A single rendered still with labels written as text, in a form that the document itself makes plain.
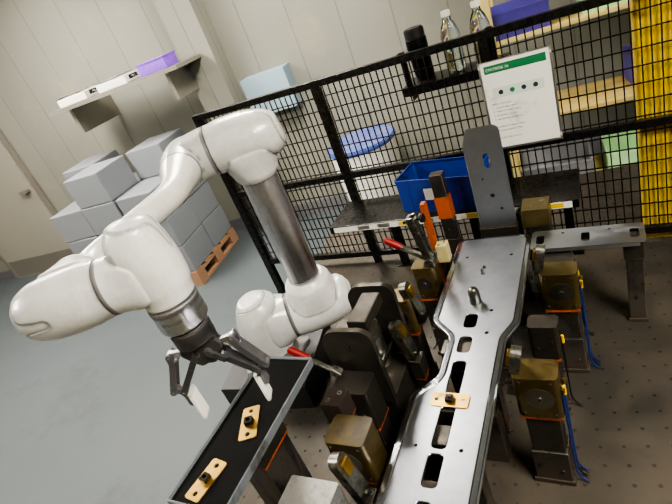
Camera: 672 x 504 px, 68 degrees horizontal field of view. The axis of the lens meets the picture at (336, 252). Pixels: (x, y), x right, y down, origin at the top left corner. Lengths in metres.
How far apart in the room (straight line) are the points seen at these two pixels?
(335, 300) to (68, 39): 4.32
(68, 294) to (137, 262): 0.12
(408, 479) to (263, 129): 0.86
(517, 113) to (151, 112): 3.94
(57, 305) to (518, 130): 1.49
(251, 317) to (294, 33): 3.13
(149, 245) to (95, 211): 3.86
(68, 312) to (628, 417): 1.27
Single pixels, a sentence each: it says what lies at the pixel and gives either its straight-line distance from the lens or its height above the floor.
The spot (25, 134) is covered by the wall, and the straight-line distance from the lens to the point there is 6.25.
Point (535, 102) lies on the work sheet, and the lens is 1.81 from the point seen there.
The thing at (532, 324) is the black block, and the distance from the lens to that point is 1.30.
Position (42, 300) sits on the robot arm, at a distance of 0.90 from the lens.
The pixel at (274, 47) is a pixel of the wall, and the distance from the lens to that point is 4.45.
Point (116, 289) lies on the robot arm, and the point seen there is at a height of 1.56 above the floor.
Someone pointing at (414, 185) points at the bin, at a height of 1.14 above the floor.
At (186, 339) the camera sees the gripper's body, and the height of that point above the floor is 1.42.
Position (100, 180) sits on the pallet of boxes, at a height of 1.13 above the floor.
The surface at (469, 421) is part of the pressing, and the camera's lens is 1.11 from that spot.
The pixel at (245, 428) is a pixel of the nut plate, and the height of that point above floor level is 1.16.
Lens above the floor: 1.85
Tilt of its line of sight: 27 degrees down
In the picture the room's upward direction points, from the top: 22 degrees counter-clockwise
